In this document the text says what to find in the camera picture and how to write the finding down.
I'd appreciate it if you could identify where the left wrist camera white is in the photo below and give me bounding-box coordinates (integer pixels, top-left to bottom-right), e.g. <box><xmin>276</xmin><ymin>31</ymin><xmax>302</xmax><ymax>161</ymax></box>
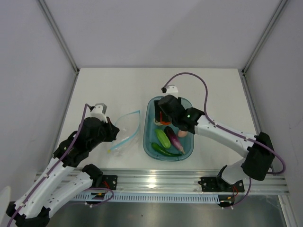
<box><xmin>90</xmin><ymin>103</ymin><xmax>107</xmax><ymax>122</ymax></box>

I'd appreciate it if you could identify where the pink egg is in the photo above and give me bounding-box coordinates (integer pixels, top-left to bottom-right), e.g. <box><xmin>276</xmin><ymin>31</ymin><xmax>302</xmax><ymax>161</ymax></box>
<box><xmin>178</xmin><ymin>130</ymin><xmax>188</xmax><ymax>138</ymax></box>

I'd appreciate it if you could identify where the purple eggplant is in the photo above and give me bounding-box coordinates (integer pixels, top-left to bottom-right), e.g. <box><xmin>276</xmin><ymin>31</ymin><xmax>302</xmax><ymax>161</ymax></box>
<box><xmin>164</xmin><ymin>126</ymin><xmax>185</xmax><ymax>155</ymax></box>

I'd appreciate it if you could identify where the aluminium mounting rail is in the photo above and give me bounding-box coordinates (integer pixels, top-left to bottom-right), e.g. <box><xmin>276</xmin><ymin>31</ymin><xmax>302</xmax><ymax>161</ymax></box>
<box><xmin>32</xmin><ymin>167</ymin><xmax>291</xmax><ymax>196</ymax></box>

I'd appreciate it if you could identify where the clear zip top bag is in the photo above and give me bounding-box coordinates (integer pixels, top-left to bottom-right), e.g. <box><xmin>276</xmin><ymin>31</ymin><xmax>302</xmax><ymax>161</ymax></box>
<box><xmin>107</xmin><ymin>110</ymin><xmax>141</xmax><ymax>156</ymax></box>

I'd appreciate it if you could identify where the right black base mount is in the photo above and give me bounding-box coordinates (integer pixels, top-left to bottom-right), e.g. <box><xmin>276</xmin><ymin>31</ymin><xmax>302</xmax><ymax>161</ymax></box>
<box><xmin>198</xmin><ymin>176</ymin><xmax>245</xmax><ymax>192</ymax></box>

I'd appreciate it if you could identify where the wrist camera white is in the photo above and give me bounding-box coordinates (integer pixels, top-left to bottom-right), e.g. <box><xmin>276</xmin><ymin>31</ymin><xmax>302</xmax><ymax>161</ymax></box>
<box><xmin>161</xmin><ymin>85</ymin><xmax>178</xmax><ymax>98</ymax></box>
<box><xmin>90</xmin><ymin>103</ymin><xmax>107</xmax><ymax>122</ymax></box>

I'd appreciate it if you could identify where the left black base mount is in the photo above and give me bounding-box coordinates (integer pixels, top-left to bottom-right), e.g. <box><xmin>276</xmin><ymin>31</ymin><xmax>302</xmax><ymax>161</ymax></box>
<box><xmin>101</xmin><ymin>175</ymin><xmax>118</xmax><ymax>191</ymax></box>

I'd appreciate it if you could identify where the dark green chili pepper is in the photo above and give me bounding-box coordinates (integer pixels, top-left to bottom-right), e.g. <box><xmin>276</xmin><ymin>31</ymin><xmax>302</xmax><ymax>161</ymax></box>
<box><xmin>151</xmin><ymin>143</ymin><xmax>182</xmax><ymax>157</ymax></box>

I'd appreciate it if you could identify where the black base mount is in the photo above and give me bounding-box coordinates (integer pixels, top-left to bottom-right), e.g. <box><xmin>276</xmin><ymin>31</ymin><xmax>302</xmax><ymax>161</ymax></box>
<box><xmin>198</xmin><ymin>176</ymin><xmax>245</xmax><ymax>192</ymax></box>
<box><xmin>101</xmin><ymin>175</ymin><xmax>118</xmax><ymax>191</ymax></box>

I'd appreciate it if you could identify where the light green cucumber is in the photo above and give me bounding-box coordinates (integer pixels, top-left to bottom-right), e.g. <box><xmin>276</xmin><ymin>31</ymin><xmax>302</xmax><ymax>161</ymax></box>
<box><xmin>155</xmin><ymin>129</ymin><xmax>171</xmax><ymax>149</ymax></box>

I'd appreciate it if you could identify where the white slotted cable duct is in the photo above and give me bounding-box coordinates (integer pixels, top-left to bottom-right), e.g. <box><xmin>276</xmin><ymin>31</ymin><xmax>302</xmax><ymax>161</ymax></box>
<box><xmin>72</xmin><ymin>192</ymin><xmax>233</xmax><ymax>205</ymax></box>

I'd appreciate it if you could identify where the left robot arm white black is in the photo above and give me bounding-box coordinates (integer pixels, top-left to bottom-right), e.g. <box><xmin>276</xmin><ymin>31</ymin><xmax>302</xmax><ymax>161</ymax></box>
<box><xmin>6</xmin><ymin>117</ymin><xmax>119</xmax><ymax>227</ymax></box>

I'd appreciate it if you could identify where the teal plastic tray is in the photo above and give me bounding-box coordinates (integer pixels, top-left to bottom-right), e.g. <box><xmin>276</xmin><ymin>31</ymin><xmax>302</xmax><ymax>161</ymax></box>
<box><xmin>143</xmin><ymin>96</ymin><xmax>194</xmax><ymax>162</ymax></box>

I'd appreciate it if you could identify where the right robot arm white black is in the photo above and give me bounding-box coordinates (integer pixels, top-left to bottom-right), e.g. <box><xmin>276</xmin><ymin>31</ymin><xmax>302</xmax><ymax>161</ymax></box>
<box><xmin>156</xmin><ymin>95</ymin><xmax>275</xmax><ymax>191</ymax></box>

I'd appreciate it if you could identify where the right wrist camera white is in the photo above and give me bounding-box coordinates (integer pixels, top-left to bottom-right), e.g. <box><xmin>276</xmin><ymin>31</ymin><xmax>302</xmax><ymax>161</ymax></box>
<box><xmin>161</xmin><ymin>85</ymin><xmax>178</xmax><ymax>98</ymax></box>

